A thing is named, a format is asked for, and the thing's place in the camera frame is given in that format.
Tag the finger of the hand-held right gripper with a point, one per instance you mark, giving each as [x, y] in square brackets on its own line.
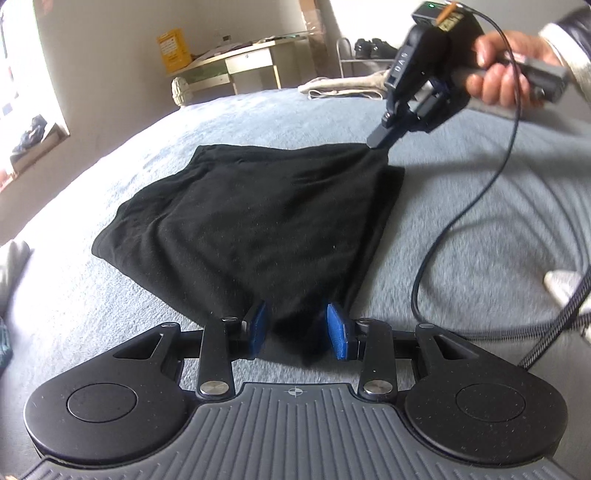
[385, 136]
[436, 110]

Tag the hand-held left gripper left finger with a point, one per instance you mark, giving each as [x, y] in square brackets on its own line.
[259, 330]

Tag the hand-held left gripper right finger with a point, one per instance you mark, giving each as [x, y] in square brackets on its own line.
[337, 337]

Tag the black t-shirt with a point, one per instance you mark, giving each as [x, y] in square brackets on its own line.
[254, 221]

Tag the person's right forearm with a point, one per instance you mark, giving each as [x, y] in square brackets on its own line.
[577, 55]

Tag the dark crumpled clothes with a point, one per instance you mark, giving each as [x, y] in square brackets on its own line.
[27, 134]

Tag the person's right hand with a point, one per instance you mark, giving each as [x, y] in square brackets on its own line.
[496, 85]

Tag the black shoe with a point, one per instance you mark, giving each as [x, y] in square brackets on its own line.
[364, 46]
[385, 48]

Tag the beige folded cloth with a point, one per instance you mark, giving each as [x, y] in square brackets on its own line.
[341, 85]

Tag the white metal shoe rack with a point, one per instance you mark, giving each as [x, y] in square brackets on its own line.
[340, 55]

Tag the tall cardboard box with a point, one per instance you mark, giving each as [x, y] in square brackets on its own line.
[310, 18]

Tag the white papers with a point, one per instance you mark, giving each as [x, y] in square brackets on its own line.
[277, 39]

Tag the white desk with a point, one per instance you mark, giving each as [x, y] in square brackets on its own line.
[249, 62]

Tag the carved bedpost finial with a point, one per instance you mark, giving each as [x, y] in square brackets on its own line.
[181, 92]

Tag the white cloth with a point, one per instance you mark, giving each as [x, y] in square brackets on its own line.
[561, 281]

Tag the yellow box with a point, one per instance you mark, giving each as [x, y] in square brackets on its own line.
[173, 50]

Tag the light grey sweatshirt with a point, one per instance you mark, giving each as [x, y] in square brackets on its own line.
[14, 267]

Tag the open cardboard box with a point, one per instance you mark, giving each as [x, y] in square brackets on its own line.
[51, 138]

